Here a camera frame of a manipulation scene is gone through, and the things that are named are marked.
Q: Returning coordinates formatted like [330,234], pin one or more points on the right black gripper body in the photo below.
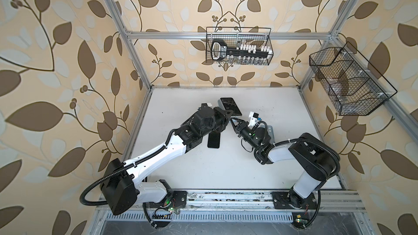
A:
[246,133]

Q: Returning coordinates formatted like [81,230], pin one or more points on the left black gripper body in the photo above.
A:
[219,119]

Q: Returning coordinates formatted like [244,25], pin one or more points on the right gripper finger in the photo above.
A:
[241,122]
[236,124]

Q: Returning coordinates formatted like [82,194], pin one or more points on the black smartphone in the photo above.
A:
[214,140]
[229,104]

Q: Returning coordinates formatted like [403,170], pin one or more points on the light blue phone case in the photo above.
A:
[271,134]

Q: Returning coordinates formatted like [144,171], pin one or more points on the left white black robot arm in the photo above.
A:
[124,185]

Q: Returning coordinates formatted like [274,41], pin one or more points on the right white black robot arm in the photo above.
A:
[319,163]

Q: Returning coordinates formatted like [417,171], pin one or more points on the black tool with white bits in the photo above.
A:
[240,53]

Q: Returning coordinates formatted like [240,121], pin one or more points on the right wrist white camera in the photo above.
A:
[254,119]

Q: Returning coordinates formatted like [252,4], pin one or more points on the back wall wire basket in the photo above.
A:
[252,36]

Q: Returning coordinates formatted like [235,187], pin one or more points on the wall wire basket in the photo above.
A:
[354,85]
[252,36]

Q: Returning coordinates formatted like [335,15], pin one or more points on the aluminium front rail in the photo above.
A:
[242,206]

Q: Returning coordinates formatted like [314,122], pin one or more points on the right wall wire basket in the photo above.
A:
[354,85]

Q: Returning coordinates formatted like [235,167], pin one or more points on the aluminium frame bars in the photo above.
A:
[405,120]

